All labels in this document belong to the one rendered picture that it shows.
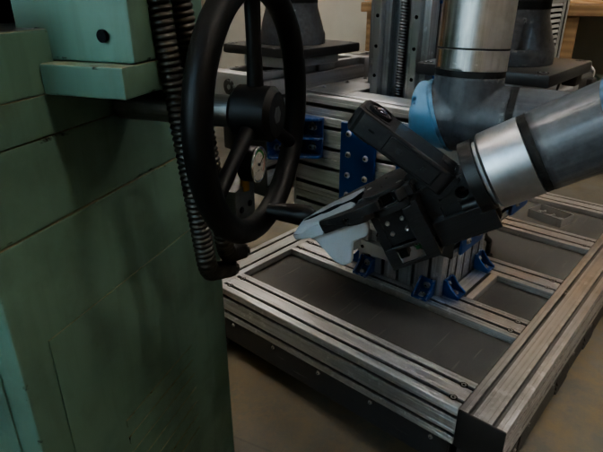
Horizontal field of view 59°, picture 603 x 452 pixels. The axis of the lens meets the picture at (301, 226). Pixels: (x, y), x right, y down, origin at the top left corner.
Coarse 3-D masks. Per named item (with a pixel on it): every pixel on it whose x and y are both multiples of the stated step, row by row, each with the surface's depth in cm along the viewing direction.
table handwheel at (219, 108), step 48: (240, 0) 48; (288, 0) 59; (192, 48) 45; (288, 48) 64; (144, 96) 60; (192, 96) 44; (240, 96) 56; (288, 96) 69; (192, 144) 45; (240, 144) 54; (288, 144) 68; (192, 192) 49; (288, 192) 68; (240, 240) 56
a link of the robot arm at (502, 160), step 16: (496, 128) 48; (512, 128) 46; (480, 144) 47; (496, 144) 46; (512, 144) 45; (480, 160) 47; (496, 160) 46; (512, 160) 45; (528, 160) 45; (496, 176) 46; (512, 176) 46; (528, 176) 45; (496, 192) 47; (512, 192) 47; (528, 192) 47; (544, 192) 47
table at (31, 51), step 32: (0, 32) 47; (32, 32) 50; (0, 64) 47; (32, 64) 50; (64, 64) 50; (96, 64) 50; (128, 64) 50; (0, 96) 47; (32, 96) 51; (96, 96) 50; (128, 96) 49
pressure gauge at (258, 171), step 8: (248, 152) 88; (256, 152) 88; (248, 160) 87; (256, 160) 89; (264, 160) 92; (240, 168) 88; (248, 168) 87; (256, 168) 89; (264, 168) 93; (240, 176) 89; (248, 176) 88; (256, 176) 90; (240, 184) 92; (248, 184) 92
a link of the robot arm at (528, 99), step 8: (520, 88) 56; (528, 88) 56; (520, 96) 55; (528, 96) 54; (536, 96) 54; (544, 96) 54; (552, 96) 54; (560, 96) 53; (520, 104) 54; (528, 104) 54; (536, 104) 54; (520, 112) 54
